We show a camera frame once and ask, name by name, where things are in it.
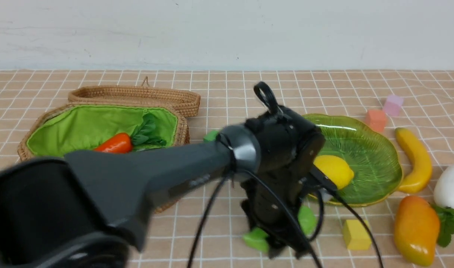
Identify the yellow banana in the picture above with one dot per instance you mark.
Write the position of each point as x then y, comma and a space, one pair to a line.
421, 164

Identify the green glass leaf plate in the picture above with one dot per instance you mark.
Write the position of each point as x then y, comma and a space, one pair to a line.
371, 156

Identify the yellow lemon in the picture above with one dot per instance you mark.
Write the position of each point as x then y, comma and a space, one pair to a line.
336, 169

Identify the yellow foam cube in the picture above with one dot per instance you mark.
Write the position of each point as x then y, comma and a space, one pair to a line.
355, 235

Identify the pink foam cube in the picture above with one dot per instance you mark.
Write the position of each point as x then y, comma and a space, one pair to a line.
393, 105

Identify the woven wicker basket lid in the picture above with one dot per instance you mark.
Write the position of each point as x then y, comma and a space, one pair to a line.
184, 102

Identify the orange foam cube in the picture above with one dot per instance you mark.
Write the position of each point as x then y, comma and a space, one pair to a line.
376, 120

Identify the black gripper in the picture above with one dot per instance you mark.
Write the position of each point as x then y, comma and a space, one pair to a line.
272, 205

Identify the white radish with leaves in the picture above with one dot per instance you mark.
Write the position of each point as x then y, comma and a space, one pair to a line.
444, 206

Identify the orange yellow mango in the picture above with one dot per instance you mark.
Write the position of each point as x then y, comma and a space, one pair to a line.
417, 228

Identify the green foam cube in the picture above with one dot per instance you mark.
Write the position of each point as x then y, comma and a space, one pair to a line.
210, 136

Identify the orange carrot with leaves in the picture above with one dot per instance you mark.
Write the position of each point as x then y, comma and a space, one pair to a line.
143, 134

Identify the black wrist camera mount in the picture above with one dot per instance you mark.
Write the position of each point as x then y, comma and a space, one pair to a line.
317, 183

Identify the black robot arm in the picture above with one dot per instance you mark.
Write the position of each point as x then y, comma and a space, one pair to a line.
86, 209

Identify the woven wicker basket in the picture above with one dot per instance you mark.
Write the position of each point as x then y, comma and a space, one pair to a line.
79, 126

